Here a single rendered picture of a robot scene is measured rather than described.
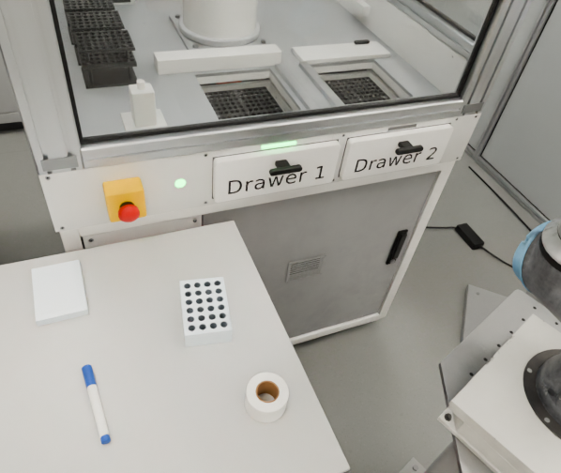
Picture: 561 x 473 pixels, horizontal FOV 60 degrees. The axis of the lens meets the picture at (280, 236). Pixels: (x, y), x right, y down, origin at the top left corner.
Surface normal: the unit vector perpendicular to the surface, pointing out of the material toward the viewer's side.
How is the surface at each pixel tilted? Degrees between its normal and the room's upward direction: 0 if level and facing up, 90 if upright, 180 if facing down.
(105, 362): 0
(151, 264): 0
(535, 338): 2
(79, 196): 90
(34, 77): 90
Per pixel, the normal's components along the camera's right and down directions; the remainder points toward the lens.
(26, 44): 0.37, 0.69
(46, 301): 0.11, -0.70
